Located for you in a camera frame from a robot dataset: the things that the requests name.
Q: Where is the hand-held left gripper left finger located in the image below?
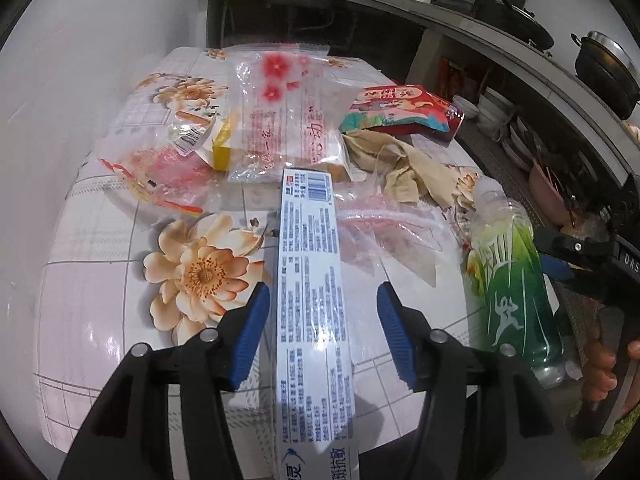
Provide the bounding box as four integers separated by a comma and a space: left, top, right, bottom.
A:
59, 282, 271, 480

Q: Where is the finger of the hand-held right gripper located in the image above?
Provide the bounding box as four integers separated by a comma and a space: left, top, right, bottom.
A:
532, 227, 608, 262
540, 255, 601, 303

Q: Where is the green plastic bottle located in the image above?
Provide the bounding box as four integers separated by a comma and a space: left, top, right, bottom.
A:
462, 195, 568, 388

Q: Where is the clear bag with red stripe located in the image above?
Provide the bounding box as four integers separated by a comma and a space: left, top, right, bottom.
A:
97, 110, 231, 216

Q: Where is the beige cloth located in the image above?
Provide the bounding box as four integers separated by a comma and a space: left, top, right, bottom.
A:
342, 129, 476, 208

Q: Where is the clear wrapper with pink stripe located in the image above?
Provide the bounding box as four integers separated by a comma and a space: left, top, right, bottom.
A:
335, 195, 463, 286

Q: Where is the long white toothpaste box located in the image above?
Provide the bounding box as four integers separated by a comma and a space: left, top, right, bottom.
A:
270, 167, 361, 480

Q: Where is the clear bag with red flowers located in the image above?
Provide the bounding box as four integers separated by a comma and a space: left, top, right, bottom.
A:
227, 45, 351, 183

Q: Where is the stack of plates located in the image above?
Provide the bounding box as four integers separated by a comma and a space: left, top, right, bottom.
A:
500, 115, 541, 171

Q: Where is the red printed box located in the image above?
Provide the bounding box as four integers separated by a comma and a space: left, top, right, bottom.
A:
437, 57, 463, 96

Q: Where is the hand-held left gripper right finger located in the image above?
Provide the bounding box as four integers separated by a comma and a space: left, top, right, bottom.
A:
376, 281, 586, 480

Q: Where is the white bowl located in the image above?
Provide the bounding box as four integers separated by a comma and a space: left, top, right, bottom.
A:
451, 94, 481, 120

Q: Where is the concrete kitchen counter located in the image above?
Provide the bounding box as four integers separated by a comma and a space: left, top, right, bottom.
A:
197, 0, 640, 186

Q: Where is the yellow medicine box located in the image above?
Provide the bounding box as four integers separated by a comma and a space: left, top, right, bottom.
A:
209, 115, 241, 171

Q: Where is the green fuzzy garment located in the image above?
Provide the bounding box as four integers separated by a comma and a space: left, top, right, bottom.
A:
565, 400, 640, 466

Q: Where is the floral table cover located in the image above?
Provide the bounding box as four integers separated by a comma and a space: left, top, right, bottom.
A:
37, 45, 501, 466

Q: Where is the person's right hand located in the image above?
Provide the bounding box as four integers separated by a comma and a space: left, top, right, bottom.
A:
580, 324, 620, 403

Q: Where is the black cooking pot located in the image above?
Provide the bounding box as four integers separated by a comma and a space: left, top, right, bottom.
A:
571, 30, 640, 121

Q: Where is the red snack packet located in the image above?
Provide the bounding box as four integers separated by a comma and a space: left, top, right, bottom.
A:
339, 84, 466, 146

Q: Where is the stack of white bowls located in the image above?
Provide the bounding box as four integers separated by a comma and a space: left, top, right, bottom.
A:
475, 87, 516, 136

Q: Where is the black wok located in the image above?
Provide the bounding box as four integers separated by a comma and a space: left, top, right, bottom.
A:
500, 2, 556, 51

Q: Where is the pink plastic basin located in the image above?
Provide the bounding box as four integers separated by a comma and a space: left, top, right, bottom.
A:
527, 160, 576, 223

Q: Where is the red drink can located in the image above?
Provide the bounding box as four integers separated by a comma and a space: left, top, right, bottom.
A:
440, 105, 467, 147

